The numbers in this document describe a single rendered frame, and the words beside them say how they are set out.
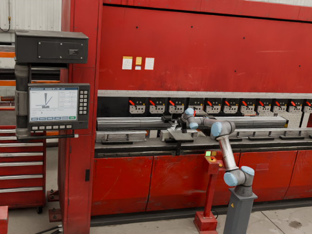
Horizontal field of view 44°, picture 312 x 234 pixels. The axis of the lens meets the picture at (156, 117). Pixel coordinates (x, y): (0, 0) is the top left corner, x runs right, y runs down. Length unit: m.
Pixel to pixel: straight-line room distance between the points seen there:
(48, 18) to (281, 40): 4.60
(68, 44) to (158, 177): 1.72
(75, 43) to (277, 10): 2.07
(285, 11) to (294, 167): 1.75
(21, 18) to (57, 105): 4.62
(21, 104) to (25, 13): 4.53
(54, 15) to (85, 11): 4.33
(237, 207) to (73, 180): 1.47
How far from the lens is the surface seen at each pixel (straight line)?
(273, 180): 4.63
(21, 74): 2.98
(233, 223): 3.48
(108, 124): 3.98
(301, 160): 4.72
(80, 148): 3.50
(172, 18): 3.59
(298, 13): 4.20
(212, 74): 3.86
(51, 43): 2.86
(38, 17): 7.48
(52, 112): 2.97
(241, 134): 4.28
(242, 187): 3.35
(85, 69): 3.27
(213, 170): 3.86
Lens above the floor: 2.39
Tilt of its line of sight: 19 degrees down
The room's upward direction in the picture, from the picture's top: 6 degrees clockwise
